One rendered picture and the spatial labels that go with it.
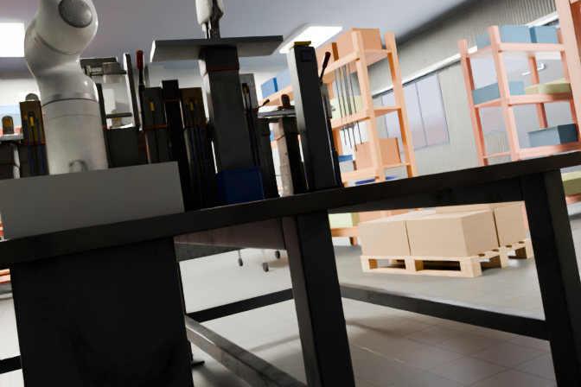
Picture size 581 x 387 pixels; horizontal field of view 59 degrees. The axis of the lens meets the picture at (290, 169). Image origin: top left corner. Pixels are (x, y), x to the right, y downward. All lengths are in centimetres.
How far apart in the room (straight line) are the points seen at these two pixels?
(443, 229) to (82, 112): 284
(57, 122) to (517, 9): 827
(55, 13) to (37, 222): 46
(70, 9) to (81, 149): 30
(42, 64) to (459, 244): 286
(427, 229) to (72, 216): 300
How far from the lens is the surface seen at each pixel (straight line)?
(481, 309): 187
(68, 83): 121
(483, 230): 370
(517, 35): 609
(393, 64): 547
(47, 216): 100
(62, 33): 122
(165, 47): 146
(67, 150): 117
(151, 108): 156
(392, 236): 398
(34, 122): 158
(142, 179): 102
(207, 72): 149
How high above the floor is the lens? 70
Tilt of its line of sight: 3 degrees up
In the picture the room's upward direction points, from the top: 9 degrees counter-clockwise
